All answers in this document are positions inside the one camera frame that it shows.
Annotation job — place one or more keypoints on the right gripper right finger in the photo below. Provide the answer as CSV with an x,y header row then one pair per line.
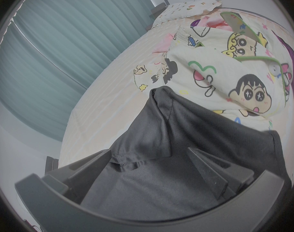
x,y
209,173

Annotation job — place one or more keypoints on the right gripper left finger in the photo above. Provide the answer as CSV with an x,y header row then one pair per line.
x,y
89,173

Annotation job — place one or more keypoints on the black T-shirt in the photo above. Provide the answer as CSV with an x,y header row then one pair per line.
x,y
161,134

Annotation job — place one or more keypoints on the white printed pyjama top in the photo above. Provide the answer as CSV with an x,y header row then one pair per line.
x,y
221,76

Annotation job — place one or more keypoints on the white printed pillow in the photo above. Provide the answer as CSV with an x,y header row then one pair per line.
x,y
185,11

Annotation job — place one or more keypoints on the blue-green curtain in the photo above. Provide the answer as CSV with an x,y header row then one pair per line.
x,y
84,28
28,86

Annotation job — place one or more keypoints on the pink garment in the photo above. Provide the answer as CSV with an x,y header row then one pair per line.
x,y
209,23

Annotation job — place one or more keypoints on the bed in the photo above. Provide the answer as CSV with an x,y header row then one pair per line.
x,y
108,93

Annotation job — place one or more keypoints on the grey bedside table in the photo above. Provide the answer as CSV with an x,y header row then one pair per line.
x,y
156,11

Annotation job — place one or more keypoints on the black chest of drawers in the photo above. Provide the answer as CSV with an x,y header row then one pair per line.
x,y
51,164

